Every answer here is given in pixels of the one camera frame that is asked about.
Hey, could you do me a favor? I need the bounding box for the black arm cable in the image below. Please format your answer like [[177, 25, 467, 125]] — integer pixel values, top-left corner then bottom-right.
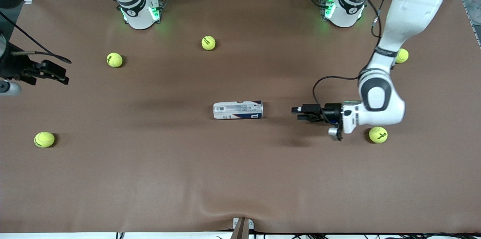
[[312, 0, 402, 125], [0, 11, 73, 64]]

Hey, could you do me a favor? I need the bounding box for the small green-lit control box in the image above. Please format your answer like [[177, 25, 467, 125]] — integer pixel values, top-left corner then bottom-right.
[[150, 0, 163, 21], [319, 0, 336, 21]]

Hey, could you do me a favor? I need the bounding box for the grey metal clamp bracket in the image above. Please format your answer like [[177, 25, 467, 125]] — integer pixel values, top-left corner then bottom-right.
[[233, 217, 254, 230]]

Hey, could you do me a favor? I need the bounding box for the brown slanted bar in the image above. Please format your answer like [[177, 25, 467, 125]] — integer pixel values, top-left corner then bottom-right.
[[230, 218, 250, 239]]

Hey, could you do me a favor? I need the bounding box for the white blue tennis ball can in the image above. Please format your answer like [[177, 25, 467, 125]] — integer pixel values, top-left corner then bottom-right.
[[213, 100, 264, 120]]

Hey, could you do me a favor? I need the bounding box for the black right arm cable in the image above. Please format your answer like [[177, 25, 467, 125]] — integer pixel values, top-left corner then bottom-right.
[[0, 11, 73, 64]]

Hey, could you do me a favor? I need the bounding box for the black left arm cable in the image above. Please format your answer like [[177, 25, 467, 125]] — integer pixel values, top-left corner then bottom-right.
[[312, 0, 402, 125]]

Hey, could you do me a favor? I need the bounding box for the brown table mat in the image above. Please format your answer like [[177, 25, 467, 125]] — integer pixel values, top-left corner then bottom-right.
[[0, 0, 481, 234]]

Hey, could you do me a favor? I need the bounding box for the clear plastic bag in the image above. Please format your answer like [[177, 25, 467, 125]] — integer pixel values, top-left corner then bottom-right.
[[461, 0, 481, 25]]

